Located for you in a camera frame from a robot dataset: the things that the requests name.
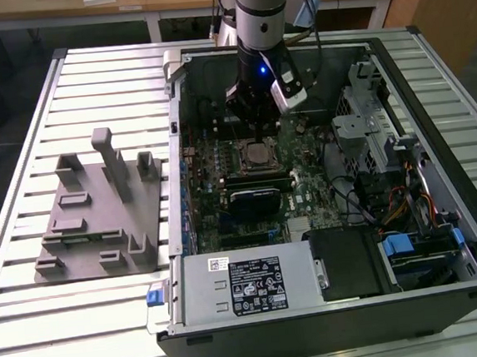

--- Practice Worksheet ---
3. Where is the black graphics card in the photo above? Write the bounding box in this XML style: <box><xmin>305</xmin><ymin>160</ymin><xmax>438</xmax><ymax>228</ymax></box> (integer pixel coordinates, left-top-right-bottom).
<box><xmin>226</xmin><ymin>185</ymin><xmax>286</xmax><ymax>222</ymax></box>

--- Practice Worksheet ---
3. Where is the metal socket cover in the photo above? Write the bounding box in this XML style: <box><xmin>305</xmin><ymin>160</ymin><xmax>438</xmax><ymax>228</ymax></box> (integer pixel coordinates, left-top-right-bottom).
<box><xmin>239</xmin><ymin>137</ymin><xmax>284</xmax><ymax>175</ymax></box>

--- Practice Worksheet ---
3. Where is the black open PC case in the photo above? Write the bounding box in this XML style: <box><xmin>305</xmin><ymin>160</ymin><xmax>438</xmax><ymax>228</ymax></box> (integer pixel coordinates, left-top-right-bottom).
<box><xmin>121</xmin><ymin>19</ymin><xmax>477</xmax><ymax>357</ymax></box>

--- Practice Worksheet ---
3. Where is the black plastic cover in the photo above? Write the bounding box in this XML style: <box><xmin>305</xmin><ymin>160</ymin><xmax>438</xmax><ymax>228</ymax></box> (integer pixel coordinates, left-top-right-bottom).
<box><xmin>307</xmin><ymin>223</ymin><xmax>391</xmax><ymax>305</ymax></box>

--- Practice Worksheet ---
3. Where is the blue disk carrier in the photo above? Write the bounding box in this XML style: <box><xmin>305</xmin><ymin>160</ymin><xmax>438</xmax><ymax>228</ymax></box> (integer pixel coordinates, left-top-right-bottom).
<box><xmin>377</xmin><ymin>227</ymin><xmax>470</xmax><ymax>274</ymax></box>

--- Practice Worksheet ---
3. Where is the green motherboard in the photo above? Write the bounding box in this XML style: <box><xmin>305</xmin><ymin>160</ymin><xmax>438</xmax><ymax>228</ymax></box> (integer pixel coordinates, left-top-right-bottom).
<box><xmin>177</xmin><ymin>109</ymin><xmax>353</xmax><ymax>255</ymax></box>

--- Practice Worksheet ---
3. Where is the green RAM stick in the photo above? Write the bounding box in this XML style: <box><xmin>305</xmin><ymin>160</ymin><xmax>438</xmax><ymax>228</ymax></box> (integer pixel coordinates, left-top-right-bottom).
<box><xmin>61</xmin><ymin>232</ymin><xmax>122</xmax><ymax>247</ymax></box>

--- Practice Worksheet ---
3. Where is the silver perforated drive cage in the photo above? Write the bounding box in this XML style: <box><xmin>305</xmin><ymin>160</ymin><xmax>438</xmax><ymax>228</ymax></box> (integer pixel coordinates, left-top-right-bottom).
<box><xmin>323</xmin><ymin>57</ymin><xmax>425</xmax><ymax>182</ymax></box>

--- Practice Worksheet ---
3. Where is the small silver heatsink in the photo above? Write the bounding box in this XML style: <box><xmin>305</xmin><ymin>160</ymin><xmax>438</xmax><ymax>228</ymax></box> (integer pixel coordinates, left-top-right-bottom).
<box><xmin>287</xmin><ymin>216</ymin><xmax>314</xmax><ymax>241</ymax></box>

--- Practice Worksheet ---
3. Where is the silver power supply unit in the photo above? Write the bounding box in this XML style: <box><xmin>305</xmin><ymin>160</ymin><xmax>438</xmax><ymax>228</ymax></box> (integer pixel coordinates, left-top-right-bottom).
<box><xmin>173</xmin><ymin>240</ymin><xmax>333</xmax><ymax>326</ymax></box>

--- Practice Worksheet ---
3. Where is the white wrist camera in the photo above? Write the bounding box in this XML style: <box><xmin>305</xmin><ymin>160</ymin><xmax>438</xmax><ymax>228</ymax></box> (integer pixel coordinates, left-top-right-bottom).
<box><xmin>266</xmin><ymin>53</ymin><xmax>311</xmax><ymax>117</ymax></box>

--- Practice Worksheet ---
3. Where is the yellow wire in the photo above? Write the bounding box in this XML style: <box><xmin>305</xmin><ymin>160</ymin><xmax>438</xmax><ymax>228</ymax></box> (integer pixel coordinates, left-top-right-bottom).
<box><xmin>385</xmin><ymin>201</ymin><xmax>410</xmax><ymax>226</ymax></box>

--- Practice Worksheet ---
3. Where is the orange wire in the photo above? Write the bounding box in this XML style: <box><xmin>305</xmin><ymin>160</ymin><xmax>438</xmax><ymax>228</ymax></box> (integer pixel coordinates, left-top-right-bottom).
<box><xmin>419</xmin><ymin>193</ymin><xmax>441</xmax><ymax>230</ymax></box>

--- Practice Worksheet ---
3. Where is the black label sticker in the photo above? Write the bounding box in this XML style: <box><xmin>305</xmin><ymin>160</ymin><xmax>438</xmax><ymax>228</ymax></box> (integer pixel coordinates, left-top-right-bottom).
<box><xmin>227</xmin><ymin>254</ymin><xmax>291</xmax><ymax>317</ymax></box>

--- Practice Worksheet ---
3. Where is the wooden cabinet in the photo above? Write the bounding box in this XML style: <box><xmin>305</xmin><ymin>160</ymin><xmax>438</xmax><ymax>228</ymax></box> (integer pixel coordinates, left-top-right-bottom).
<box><xmin>381</xmin><ymin>0</ymin><xmax>477</xmax><ymax>81</ymax></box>

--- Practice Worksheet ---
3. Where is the grey parts rack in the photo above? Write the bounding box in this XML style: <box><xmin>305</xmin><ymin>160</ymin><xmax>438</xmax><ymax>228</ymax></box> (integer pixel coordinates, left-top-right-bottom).
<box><xmin>21</xmin><ymin>121</ymin><xmax>173</xmax><ymax>285</ymax></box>

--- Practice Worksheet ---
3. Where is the blue release latch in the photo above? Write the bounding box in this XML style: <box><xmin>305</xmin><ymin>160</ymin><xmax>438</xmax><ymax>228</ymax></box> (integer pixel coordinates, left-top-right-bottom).
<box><xmin>146</xmin><ymin>289</ymin><xmax>167</xmax><ymax>309</ymax></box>

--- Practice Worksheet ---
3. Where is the silver CPU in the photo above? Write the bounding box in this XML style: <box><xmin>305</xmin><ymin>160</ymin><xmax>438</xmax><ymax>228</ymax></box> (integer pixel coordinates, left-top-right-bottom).
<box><xmin>246</xmin><ymin>141</ymin><xmax>276</xmax><ymax>166</ymax></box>

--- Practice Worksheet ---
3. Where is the CPU socket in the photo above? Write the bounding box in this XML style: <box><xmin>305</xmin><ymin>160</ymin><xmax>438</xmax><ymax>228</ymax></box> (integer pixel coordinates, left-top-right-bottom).
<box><xmin>237</xmin><ymin>136</ymin><xmax>285</xmax><ymax>176</ymax></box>

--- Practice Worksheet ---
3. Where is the metal disk bay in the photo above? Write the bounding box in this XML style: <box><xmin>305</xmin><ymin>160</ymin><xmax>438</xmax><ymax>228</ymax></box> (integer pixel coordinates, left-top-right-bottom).
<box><xmin>375</xmin><ymin>222</ymin><xmax>477</xmax><ymax>296</ymax></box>

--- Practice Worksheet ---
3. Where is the white barcode sticker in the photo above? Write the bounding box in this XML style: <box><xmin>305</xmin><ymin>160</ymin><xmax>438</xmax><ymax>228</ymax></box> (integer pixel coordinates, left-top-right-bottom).
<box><xmin>206</xmin><ymin>256</ymin><xmax>230</xmax><ymax>272</ymax></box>

